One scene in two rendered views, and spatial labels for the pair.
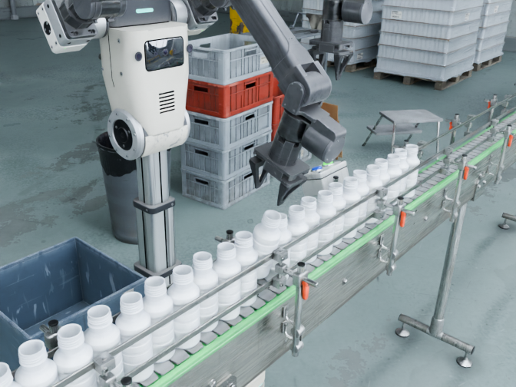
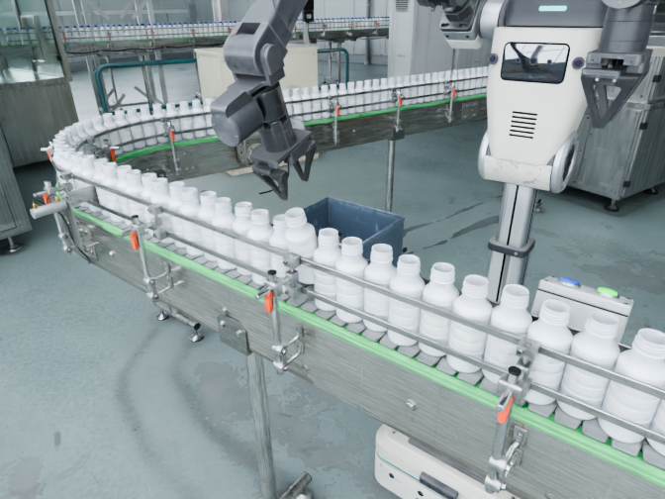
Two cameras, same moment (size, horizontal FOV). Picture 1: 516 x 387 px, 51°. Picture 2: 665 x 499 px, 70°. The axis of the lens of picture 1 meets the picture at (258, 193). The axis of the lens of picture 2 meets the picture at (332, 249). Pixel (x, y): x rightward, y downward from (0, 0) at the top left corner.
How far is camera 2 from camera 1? 1.38 m
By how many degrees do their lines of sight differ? 77
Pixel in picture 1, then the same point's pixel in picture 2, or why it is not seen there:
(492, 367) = not seen: outside the picture
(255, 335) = (263, 315)
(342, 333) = not seen: outside the picture
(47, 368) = (146, 190)
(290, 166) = (266, 150)
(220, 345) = (228, 283)
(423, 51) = not seen: outside the picture
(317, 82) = (237, 44)
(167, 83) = (528, 101)
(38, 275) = (369, 226)
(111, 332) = (174, 200)
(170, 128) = (521, 159)
